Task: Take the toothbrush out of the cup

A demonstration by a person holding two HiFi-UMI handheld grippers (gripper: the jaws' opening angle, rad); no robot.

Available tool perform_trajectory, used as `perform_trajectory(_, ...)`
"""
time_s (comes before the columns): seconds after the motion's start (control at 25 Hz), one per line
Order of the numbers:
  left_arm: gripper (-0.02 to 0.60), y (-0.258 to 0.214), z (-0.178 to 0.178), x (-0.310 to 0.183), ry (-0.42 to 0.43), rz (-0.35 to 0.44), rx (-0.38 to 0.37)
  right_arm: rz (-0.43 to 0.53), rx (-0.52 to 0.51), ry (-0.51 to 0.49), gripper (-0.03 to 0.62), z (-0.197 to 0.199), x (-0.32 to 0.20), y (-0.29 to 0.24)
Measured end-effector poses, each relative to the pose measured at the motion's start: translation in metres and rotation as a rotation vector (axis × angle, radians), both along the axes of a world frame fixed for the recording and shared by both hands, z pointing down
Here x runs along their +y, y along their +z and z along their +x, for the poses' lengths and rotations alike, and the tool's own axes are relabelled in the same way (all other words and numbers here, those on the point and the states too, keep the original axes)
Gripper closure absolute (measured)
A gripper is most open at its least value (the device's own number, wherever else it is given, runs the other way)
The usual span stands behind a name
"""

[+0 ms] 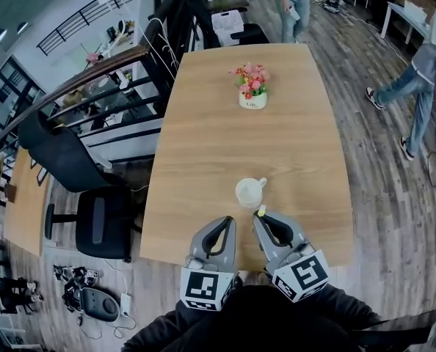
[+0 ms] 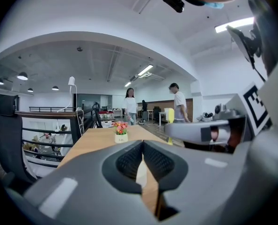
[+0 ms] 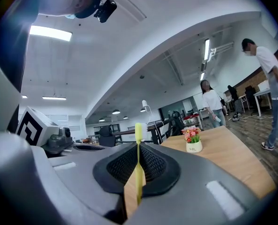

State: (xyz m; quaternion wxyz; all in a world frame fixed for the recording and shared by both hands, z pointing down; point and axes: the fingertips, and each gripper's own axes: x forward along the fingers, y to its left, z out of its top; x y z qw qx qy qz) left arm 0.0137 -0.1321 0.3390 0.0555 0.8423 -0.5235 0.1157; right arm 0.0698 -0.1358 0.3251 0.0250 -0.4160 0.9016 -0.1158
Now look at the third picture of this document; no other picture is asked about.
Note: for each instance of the black railing with wooden handrail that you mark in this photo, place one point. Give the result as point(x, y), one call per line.
point(156, 135)

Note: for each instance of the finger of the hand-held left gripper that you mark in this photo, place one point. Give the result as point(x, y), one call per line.
point(87, 147)

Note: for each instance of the wooden table with white legs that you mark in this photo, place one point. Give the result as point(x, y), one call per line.
point(223, 153)

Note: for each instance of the black office chair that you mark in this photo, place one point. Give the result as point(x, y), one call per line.
point(251, 97)
point(106, 135)

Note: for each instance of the white pot with pink flowers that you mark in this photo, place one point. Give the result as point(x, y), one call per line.
point(194, 146)

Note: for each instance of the white desk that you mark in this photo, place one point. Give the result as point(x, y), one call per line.
point(261, 92)

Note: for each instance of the rectangular ceiling light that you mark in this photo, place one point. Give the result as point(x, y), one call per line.
point(50, 33)
point(54, 98)
point(207, 49)

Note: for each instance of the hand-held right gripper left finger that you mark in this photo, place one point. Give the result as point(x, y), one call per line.
point(71, 191)

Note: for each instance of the black head-worn camera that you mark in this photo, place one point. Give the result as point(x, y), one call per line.
point(106, 9)

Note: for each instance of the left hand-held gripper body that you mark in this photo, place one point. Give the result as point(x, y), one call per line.
point(33, 128)

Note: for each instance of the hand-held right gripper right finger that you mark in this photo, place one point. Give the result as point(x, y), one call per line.
point(188, 196)

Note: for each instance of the yellow toothbrush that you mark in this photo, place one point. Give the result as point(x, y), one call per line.
point(140, 172)

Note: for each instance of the person's dark clothed body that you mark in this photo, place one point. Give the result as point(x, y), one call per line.
point(8, 55)

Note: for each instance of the white desk lamp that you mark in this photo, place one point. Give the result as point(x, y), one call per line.
point(144, 103)

